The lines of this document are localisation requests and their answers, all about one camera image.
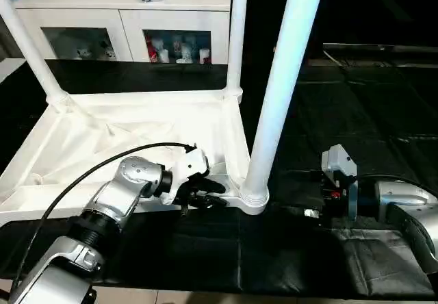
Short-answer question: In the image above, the white flat board strip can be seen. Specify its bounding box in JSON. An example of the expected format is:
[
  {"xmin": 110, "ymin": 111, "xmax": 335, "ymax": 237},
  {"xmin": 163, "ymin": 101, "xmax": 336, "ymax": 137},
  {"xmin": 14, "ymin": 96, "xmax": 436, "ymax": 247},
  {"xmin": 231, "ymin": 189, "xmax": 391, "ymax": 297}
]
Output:
[{"xmin": 0, "ymin": 57, "xmax": 27, "ymax": 84}]

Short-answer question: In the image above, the white cabinet with glass doors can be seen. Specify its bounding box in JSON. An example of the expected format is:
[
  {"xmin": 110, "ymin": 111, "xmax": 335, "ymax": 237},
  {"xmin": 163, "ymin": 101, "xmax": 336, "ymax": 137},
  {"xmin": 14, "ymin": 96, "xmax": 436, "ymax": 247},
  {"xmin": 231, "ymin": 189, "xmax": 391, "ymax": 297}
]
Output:
[{"xmin": 13, "ymin": 0, "xmax": 232, "ymax": 64}]

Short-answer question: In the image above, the black mat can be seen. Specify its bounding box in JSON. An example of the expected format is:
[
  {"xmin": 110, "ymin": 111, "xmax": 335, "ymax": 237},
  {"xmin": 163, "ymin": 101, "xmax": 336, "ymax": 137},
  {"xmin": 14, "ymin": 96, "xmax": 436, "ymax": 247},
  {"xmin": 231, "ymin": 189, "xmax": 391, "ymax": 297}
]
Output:
[{"xmin": 0, "ymin": 57, "xmax": 438, "ymax": 300}]

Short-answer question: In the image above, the white plastic table top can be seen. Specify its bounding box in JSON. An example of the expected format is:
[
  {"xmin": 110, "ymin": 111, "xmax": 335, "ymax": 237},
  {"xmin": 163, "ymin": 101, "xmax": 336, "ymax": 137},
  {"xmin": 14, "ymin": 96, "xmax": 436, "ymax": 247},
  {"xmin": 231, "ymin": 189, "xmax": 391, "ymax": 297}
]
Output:
[{"xmin": 0, "ymin": 88, "xmax": 270, "ymax": 228}]

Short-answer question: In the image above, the long black bar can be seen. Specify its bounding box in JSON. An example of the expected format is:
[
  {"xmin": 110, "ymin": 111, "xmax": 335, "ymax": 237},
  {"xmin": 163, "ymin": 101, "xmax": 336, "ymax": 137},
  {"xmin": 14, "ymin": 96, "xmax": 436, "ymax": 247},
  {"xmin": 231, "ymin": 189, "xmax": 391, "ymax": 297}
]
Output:
[{"xmin": 323, "ymin": 42, "xmax": 438, "ymax": 52}]

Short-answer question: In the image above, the red and white bottle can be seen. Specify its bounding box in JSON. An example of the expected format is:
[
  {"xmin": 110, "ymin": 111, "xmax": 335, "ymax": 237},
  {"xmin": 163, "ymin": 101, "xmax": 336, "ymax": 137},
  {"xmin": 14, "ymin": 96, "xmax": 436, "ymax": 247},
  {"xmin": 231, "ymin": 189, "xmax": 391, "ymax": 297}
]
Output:
[{"xmin": 146, "ymin": 36, "xmax": 161, "ymax": 64}]

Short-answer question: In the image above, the black left wrist camera cable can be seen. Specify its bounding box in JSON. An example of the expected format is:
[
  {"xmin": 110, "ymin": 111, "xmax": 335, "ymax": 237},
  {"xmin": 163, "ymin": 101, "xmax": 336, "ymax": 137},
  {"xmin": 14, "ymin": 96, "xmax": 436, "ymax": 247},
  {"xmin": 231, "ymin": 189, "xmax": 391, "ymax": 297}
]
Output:
[{"xmin": 10, "ymin": 142, "xmax": 198, "ymax": 294}]

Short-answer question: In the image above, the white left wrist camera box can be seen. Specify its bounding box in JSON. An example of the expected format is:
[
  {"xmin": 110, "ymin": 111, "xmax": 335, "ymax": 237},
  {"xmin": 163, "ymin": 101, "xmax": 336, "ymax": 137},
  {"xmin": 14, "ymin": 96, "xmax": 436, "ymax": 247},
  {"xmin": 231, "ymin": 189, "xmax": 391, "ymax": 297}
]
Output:
[{"xmin": 160, "ymin": 148, "xmax": 210, "ymax": 206}]

